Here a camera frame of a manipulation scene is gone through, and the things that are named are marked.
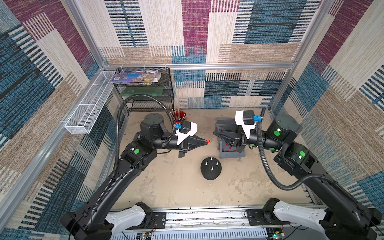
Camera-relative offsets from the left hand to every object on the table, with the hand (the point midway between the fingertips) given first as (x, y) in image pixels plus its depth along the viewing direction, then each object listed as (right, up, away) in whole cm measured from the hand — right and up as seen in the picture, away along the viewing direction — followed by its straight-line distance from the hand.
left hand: (205, 141), depth 54 cm
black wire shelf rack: (-25, +31, +50) cm, 63 cm away
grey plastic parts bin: (+17, -11, +43) cm, 47 cm away
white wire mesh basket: (-55, +8, +16) cm, 58 cm away
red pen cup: (-14, +12, +47) cm, 51 cm away
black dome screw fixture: (+5, -16, +24) cm, 29 cm away
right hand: (+4, +4, -3) cm, 6 cm away
